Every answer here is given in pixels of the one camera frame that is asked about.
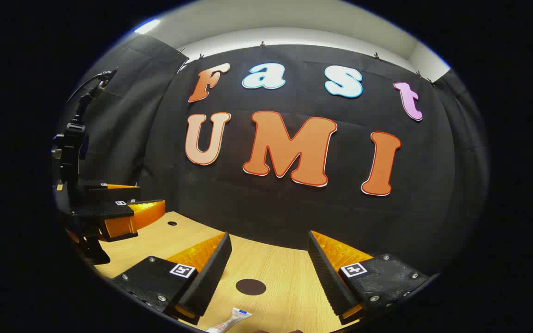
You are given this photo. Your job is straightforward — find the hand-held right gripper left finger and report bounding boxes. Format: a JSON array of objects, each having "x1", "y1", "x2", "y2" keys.
[{"x1": 112, "y1": 231, "x2": 233, "y2": 325}]

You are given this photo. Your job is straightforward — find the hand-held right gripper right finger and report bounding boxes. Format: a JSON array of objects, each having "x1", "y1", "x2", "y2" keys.
[{"x1": 307, "y1": 230, "x2": 434, "y2": 325}]

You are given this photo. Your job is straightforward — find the dark brown round coaster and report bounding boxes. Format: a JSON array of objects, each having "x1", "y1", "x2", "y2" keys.
[{"x1": 236, "y1": 279, "x2": 267, "y2": 296}]

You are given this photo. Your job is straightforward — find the wooden desktop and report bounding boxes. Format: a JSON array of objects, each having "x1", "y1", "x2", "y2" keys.
[{"x1": 65, "y1": 211, "x2": 364, "y2": 333}]

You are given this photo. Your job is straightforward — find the black backdrop cloth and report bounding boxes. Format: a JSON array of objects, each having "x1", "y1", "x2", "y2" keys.
[{"x1": 56, "y1": 33, "x2": 491, "y2": 278}]

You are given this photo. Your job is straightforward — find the ceiling light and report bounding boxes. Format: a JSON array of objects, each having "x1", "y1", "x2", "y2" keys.
[{"x1": 133, "y1": 18, "x2": 161, "y2": 35}]

